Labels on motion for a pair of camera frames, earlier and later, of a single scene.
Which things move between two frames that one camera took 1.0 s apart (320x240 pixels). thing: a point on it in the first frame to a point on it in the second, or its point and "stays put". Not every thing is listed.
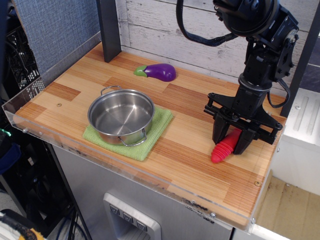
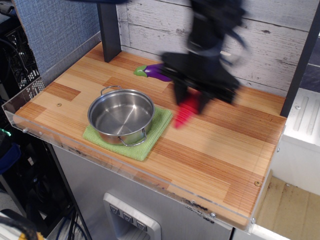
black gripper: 246,109 to 201,72
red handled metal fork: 226,147 to 186,108
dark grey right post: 300,59 stays put
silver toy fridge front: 115,204 stays put
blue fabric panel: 59,30 stays put
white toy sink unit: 297,159 stays put
